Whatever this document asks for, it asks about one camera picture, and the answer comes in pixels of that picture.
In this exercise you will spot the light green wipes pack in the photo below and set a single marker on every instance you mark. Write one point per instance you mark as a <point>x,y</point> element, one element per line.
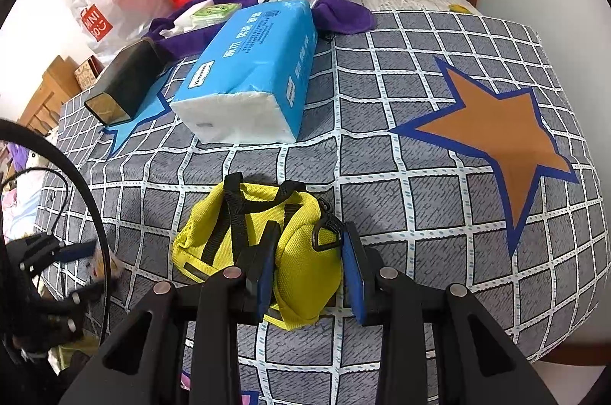
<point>215,12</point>

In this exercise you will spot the purple towel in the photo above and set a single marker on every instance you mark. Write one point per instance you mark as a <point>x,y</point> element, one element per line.
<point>343,16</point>

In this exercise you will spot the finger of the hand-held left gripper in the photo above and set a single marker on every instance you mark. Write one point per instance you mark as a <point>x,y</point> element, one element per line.
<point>79,252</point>

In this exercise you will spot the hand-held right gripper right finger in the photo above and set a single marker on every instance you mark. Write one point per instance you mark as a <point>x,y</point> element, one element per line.
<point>353,276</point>

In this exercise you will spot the grey checked bed sheet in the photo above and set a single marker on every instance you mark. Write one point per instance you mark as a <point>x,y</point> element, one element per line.
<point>382,66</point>

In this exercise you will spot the plain cardboard box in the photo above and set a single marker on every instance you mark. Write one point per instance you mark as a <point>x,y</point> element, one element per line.
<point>59,75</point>

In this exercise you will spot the patterned brown box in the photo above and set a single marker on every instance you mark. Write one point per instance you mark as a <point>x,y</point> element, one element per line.
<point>88,71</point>

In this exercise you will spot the dark green box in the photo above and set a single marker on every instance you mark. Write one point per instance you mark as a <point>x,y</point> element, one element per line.
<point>129,75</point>

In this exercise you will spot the blue tissue pack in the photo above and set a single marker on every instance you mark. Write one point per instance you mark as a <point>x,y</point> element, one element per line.
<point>248,66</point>

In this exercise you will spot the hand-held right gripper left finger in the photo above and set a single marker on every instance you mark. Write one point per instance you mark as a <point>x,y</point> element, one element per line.
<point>267,271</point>

